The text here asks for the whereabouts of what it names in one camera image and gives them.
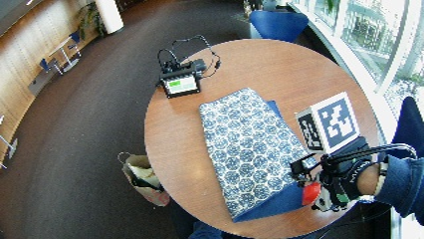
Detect small red object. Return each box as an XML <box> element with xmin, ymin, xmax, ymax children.
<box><xmin>301</xmin><ymin>181</ymin><xmax>323</xmax><ymax>207</ymax></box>

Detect white cube of black markers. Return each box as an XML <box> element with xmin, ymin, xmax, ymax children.
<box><xmin>294</xmin><ymin>92</ymin><xmax>362</xmax><ymax>155</ymax></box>

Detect blue white patterned cloth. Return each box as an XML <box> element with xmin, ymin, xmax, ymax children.
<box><xmin>198</xmin><ymin>87</ymin><xmax>321</xmax><ymax>223</ymax></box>

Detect paper bag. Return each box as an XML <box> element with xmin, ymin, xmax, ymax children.
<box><xmin>117</xmin><ymin>151</ymin><xmax>173</xmax><ymax>208</ymax></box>

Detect black device with screen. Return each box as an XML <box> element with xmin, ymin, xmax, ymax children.
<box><xmin>158</xmin><ymin>59</ymin><xmax>209</xmax><ymax>100</ymax></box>

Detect white pillar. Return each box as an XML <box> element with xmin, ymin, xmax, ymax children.
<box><xmin>95</xmin><ymin>0</ymin><xmax>126</xmax><ymax>35</ymax></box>

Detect white table with thin legs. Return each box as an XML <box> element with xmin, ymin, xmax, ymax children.
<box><xmin>47</xmin><ymin>34</ymin><xmax>84</xmax><ymax>76</ymax></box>
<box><xmin>0</xmin><ymin>114</ymin><xmax>20</xmax><ymax>170</ymax></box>

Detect small blue chair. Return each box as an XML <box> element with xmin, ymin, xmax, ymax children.
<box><xmin>39</xmin><ymin>57</ymin><xmax>53</xmax><ymax>73</ymax></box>
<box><xmin>69</xmin><ymin>31</ymin><xmax>84</xmax><ymax>45</ymax></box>

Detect green potted plant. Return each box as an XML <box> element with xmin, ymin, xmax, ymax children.
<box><xmin>76</xmin><ymin>2</ymin><xmax>108</xmax><ymax>38</ymax></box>

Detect grey palm camera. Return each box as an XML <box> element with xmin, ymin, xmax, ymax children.
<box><xmin>314</xmin><ymin>194</ymin><xmax>338</xmax><ymax>212</ymax></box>

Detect black palm camera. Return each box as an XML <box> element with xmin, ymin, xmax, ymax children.
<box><xmin>289</xmin><ymin>153</ymin><xmax>318</xmax><ymax>177</ymax></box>

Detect pale wrist strap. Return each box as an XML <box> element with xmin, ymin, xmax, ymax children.
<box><xmin>372</xmin><ymin>161</ymin><xmax>391</xmax><ymax>197</ymax></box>

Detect black glove cables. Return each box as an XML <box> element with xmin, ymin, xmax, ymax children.
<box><xmin>325</xmin><ymin>142</ymin><xmax>419</xmax><ymax>164</ymax></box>

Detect white window frame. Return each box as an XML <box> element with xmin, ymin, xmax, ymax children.
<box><xmin>289</xmin><ymin>0</ymin><xmax>424</xmax><ymax>101</ymax></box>

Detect black cable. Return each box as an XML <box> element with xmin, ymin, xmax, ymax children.
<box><xmin>157</xmin><ymin>34</ymin><xmax>222</xmax><ymax>80</ymax></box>

